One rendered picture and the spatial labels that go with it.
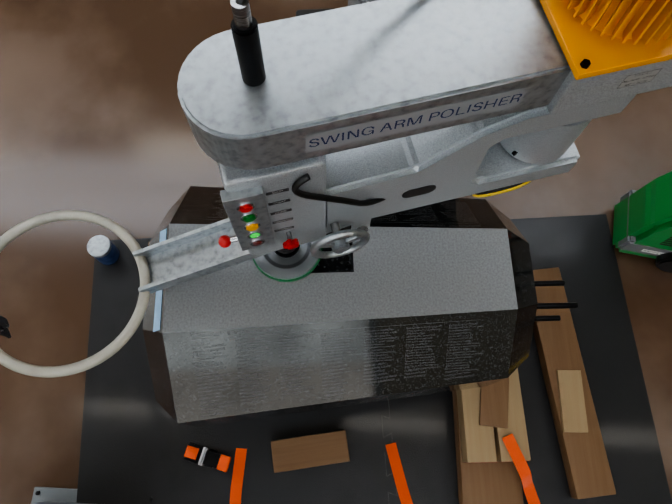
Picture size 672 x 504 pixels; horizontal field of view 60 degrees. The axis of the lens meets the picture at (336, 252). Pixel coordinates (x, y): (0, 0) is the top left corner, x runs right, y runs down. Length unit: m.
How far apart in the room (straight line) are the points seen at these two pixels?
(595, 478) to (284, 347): 1.45
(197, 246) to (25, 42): 2.13
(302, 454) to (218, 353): 0.75
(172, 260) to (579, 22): 1.20
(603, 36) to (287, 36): 0.54
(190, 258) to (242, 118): 0.81
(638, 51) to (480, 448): 1.67
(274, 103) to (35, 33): 2.72
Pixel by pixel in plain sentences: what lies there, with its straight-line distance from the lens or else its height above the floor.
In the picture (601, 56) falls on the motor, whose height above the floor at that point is 1.74.
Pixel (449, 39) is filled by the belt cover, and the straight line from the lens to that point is 1.09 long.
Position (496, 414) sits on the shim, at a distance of 2.44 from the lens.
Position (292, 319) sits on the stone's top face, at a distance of 1.74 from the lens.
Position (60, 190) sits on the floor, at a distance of 3.08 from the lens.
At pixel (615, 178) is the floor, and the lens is 3.17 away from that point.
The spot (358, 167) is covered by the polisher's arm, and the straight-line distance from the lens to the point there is 1.27.
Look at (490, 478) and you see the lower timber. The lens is 2.54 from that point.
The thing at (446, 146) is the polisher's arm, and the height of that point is 1.48.
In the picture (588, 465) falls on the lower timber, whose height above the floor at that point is 0.08.
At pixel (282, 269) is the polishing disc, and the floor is 0.88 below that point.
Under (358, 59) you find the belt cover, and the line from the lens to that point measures 1.04.
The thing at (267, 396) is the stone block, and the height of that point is 0.66.
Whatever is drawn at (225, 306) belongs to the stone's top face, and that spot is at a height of 0.85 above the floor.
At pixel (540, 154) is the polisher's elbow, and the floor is 1.33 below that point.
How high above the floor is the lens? 2.55
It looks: 71 degrees down
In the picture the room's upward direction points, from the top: 3 degrees clockwise
